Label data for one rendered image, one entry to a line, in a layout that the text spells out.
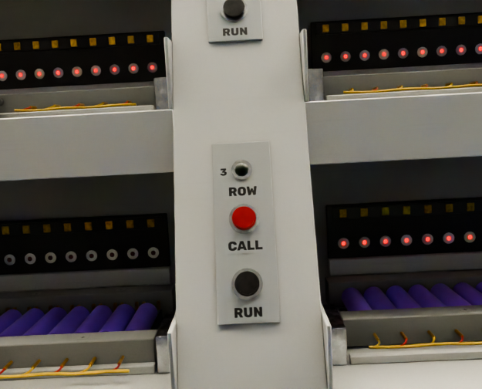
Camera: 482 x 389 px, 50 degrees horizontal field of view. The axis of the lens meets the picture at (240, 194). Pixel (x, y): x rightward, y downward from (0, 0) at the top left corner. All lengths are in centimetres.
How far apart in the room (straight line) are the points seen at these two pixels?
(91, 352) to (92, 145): 15
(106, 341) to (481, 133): 31
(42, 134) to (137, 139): 7
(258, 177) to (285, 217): 3
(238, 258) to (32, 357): 17
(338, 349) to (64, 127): 25
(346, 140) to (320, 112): 3
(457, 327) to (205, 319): 20
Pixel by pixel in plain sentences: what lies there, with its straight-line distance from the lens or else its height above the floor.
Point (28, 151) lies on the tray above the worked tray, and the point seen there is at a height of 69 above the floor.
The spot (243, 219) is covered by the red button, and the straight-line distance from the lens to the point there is 34.
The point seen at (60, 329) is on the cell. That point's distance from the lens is 45.
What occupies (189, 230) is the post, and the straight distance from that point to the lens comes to 35.
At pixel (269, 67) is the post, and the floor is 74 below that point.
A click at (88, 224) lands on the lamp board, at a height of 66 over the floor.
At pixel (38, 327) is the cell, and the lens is 46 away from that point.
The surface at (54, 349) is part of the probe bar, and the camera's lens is 41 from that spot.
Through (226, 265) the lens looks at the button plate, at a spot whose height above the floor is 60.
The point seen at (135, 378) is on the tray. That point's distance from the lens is 39.
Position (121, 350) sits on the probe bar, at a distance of 40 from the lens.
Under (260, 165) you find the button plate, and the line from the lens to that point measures 35.
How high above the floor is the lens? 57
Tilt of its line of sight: 14 degrees up
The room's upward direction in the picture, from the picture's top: 3 degrees counter-clockwise
